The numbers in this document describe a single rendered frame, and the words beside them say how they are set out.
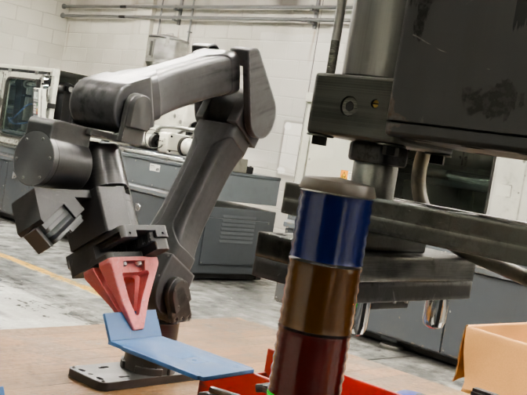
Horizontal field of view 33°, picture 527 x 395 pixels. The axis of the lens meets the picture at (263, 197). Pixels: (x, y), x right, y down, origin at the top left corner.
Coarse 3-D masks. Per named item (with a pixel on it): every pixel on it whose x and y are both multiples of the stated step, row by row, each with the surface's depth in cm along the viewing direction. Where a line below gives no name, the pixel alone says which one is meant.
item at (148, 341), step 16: (112, 320) 93; (112, 336) 92; (128, 336) 94; (144, 336) 95; (160, 336) 97; (144, 352) 89; (160, 352) 90; (176, 352) 91; (192, 352) 92; (192, 368) 85; (208, 368) 86; (224, 368) 87; (240, 368) 87
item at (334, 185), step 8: (304, 176) 45; (312, 176) 45; (320, 176) 45; (328, 176) 46; (304, 184) 45; (312, 184) 44; (320, 184) 44; (328, 184) 44; (336, 184) 44; (344, 184) 44; (352, 184) 44; (360, 184) 44; (328, 192) 44; (336, 192) 44; (344, 192) 44; (352, 192) 44; (360, 192) 44; (368, 192) 44
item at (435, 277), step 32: (384, 160) 72; (288, 192) 75; (384, 192) 73; (384, 224) 69; (416, 224) 67; (448, 224) 65; (480, 224) 63; (512, 224) 62; (256, 256) 72; (288, 256) 70; (384, 256) 68; (416, 256) 72; (448, 256) 77; (512, 256) 62; (384, 288) 69; (416, 288) 72; (448, 288) 76
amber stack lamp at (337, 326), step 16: (288, 272) 46; (304, 272) 44; (320, 272) 44; (336, 272) 44; (352, 272) 45; (288, 288) 45; (304, 288) 44; (320, 288) 44; (336, 288) 44; (352, 288) 45; (288, 304) 45; (304, 304) 44; (320, 304) 44; (336, 304) 44; (352, 304) 45; (288, 320) 45; (304, 320) 44; (320, 320) 44; (336, 320) 44; (352, 320) 45
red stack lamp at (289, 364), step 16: (288, 336) 45; (304, 336) 44; (320, 336) 45; (336, 336) 45; (288, 352) 45; (304, 352) 44; (320, 352) 44; (336, 352) 45; (272, 368) 46; (288, 368) 45; (304, 368) 44; (320, 368) 44; (336, 368) 45; (272, 384) 45; (288, 384) 45; (304, 384) 44; (320, 384) 44; (336, 384) 45
